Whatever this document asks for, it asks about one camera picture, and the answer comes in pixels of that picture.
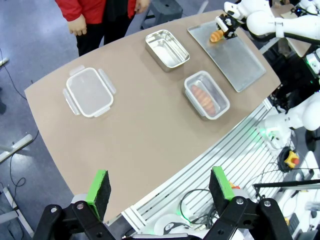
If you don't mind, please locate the person's left hand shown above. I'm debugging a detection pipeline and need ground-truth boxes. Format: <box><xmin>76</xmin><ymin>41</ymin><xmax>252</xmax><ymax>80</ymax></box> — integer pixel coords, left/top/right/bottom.
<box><xmin>134</xmin><ymin>0</ymin><xmax>151</xmax><ymax>15</ymax></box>

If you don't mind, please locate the white stand leg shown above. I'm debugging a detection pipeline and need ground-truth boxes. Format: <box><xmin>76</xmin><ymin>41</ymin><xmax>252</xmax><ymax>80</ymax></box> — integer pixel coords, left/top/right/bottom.
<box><xmin>0</xmin><ymin>187</ymin><xmax>35</xmax><ymax>238</ymax></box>
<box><xmin>0</xmin><ymin>133</ymin><xmax>34</xmax><ymax>163</ymax></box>

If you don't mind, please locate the black floor cable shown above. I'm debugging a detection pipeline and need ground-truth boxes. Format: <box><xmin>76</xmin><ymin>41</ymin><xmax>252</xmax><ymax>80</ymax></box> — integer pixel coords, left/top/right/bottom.
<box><xmin>0</xmin><ymin>47</ymin><xmax>28</xmax><ymax>101</ymax></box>
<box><xmin>0</xmin><ymin>129</ymin><xmax>40</xmax><ymax>198</ymax></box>

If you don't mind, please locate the clear plastic container with sausages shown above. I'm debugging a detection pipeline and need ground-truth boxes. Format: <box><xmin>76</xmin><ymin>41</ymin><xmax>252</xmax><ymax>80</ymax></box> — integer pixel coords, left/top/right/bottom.
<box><xmin>184</xmin><ymin>70</ymin><xmax>231</xmax><ymax>121</ymax></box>

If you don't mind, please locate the brown side table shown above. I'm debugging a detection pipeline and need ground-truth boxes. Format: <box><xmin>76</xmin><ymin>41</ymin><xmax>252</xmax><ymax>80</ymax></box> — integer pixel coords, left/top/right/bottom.
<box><xmin>271</xmin><ymin>6</ymin><xmax>313</xmax><ymax>58</ymax></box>

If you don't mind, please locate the clear plastic clip lid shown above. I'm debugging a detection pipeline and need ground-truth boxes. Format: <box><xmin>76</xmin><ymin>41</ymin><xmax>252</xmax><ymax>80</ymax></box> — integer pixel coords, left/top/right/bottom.
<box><xmin>62</xmin><ymin>65</ymin><xmax>117</xmax><ymax>119</ymax></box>

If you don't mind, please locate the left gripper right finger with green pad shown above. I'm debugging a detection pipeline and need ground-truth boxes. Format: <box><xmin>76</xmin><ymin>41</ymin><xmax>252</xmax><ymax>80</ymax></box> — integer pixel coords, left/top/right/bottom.
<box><xmin>204</xmin><ymin>166</ymin><xmax>293</xmax><ymax>240</ymax></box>

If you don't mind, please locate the person's body red jacket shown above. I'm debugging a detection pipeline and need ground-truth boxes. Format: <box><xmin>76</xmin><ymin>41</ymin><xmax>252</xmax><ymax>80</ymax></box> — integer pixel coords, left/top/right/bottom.
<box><xmin>74</xmin><ymin>0</ymin><xmax>137</xmax><ymax>57</ymax></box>

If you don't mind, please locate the aluminium profile frame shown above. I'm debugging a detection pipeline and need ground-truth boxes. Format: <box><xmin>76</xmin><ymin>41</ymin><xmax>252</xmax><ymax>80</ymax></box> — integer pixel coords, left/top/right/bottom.
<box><xmin>121</xmin><ymin>98</ymin><xmax>286</xmax><ymax>231</ymax></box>

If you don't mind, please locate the perforated aluminium baking tray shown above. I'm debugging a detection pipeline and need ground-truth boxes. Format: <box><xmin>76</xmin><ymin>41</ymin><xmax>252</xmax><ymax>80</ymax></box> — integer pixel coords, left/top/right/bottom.
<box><xmin>187</xmin><ymin>19</ymin><xmax>267</xmax><ymax>93</ymax></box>

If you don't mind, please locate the person's right forearm red sleeve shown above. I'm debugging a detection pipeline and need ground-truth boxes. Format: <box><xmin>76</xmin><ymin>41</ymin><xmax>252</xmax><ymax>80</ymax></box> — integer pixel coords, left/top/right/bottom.
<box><xmin>55</xmin><ymin>0</ymin><xmax>86</xmax><ymax>24</ymax></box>

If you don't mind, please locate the golden croissant bread roll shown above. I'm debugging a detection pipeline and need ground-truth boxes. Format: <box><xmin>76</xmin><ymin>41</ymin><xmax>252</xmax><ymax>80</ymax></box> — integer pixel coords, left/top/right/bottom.
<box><xmin>209</xmin><ymin>29</ymin><xmax>225</xmax><ymax>43</ymax></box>
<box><xmin>191</xmin><ymin>84</ymin><xmax>216</xmax><ymax>117</ymax></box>

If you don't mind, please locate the grey step stool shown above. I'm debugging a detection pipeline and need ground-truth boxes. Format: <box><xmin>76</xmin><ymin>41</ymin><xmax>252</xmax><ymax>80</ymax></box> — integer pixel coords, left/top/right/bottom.
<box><xmin>141</xmin><ymin>0</ymin><xmax>185</xmax><ymax>30</ymax></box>

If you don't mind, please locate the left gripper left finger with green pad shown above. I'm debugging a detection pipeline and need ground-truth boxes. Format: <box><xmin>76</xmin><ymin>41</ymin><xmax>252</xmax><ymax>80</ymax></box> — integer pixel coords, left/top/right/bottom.
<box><xmin>32</xmin><ymin>169</ymin><xmax>112</xmax><ymax>240</ymax></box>

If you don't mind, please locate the black rod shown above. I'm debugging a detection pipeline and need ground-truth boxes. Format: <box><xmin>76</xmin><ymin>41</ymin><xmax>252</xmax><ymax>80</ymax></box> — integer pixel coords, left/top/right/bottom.
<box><xmin>252</xmin><ymin>179</ymin><xmax>320</xmax><ymax>192</ymax></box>

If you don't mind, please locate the rectangular stainless steel container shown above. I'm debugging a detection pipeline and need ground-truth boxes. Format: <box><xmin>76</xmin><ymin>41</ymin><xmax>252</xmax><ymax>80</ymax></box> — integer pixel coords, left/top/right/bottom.
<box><xmin>145</xmin><ymin>29</ymin><xmax>191</xmax><ymax>73</ymax></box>

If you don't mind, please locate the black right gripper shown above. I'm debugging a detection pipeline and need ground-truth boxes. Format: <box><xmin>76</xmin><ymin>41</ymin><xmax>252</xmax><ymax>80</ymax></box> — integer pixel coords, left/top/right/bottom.
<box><xmin>217</xmin><ymin>13</ymin><xmax>239</xmax><ymax>40</ymax></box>

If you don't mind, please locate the black coiled cable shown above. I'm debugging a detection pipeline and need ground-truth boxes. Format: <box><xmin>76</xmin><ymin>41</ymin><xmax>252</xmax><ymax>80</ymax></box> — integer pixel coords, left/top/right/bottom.
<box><xmin>277</xmin><ymin>146</ymin><xmax>292</xmax><ymax>173</ymax></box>

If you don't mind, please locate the person's right hand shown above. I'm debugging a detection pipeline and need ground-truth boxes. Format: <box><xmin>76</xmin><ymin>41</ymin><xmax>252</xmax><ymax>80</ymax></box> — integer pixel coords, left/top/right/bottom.
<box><xmin>67</xmin><ymin>14</ymin><xmax>88</xmax><ymax>37</ymax></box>

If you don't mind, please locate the black looped cable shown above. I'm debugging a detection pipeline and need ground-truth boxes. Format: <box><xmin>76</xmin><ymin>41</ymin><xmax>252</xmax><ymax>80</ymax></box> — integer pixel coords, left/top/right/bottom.
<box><xmin>179</xmin><ymin>188</ymin><xmax>221</xmax><ymax>226</ymax></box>

